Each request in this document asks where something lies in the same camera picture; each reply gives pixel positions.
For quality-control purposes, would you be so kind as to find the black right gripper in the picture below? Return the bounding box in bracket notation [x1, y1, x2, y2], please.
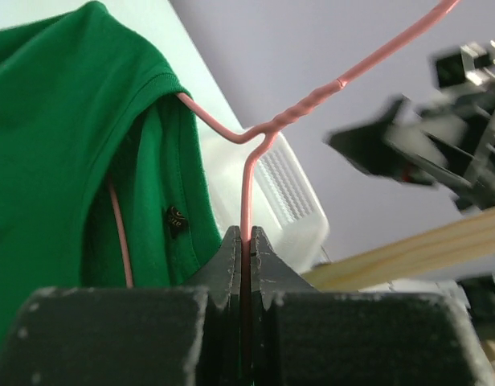
[324, 40, 495, 211]

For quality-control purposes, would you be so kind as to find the wooden clothes rack frame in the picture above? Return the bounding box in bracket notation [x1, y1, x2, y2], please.
[302, 207, 495, 291]

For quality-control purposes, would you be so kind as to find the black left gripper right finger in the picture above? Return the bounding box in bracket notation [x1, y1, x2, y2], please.
[251, 227, 493, 386]

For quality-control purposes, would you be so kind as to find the pink wire hanger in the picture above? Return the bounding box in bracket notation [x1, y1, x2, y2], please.
[106, 0, 461, 289]

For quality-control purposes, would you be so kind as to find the white perforated plastic basket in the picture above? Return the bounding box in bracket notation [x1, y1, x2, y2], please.
[198, 125, 329, 273]

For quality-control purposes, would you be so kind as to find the green t shirt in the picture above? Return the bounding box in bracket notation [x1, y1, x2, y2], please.
[0, 2, 221, 347]

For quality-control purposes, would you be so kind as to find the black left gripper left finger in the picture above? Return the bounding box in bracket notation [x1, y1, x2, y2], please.
[0, 226, 241, 386]

